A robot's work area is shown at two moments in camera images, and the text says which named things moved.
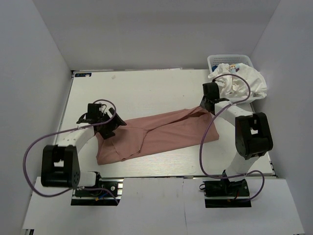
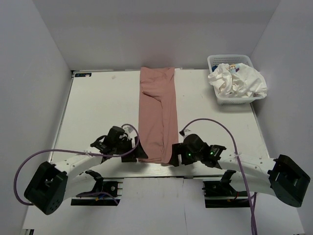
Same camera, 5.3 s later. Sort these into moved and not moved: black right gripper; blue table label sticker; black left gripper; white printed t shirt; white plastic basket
Moved: black right gripper; black left gripper
Not moved: white plastic basket; blue table label sticker; white printed t shirt
